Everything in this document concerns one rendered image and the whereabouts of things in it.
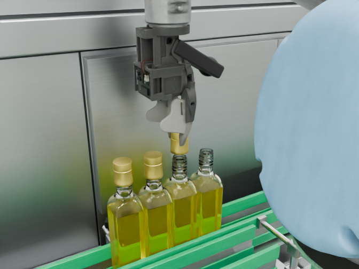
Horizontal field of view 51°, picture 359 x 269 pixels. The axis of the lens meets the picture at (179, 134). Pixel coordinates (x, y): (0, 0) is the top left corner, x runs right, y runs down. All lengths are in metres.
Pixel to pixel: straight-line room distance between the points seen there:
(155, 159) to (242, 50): 0.36
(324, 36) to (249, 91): 0.76
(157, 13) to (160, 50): 0.06
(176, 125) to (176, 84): 0.07
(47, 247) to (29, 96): 0.34
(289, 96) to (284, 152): 0.03
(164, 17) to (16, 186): 0.44
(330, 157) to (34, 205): 0.72
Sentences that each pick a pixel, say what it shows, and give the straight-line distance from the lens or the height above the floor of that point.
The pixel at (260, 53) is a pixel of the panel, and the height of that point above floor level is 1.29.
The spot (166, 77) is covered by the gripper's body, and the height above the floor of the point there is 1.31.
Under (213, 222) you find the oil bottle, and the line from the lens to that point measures 0.81.
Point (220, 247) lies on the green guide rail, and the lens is 0.82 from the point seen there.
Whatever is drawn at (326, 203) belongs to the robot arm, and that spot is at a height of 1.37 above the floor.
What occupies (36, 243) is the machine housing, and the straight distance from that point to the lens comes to 0.89.
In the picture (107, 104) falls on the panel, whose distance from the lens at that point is 0.76.
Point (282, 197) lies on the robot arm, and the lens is 0.20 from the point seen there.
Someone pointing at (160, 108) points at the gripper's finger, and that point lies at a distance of 0.70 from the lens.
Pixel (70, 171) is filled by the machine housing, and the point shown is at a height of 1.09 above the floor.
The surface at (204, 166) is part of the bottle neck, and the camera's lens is 0.75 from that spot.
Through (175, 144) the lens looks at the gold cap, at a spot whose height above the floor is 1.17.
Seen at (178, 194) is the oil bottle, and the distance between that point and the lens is 0.73.
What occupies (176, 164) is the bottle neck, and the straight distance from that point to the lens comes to 0.72.
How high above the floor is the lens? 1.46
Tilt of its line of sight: 23 degrees down
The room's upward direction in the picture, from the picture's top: straight up
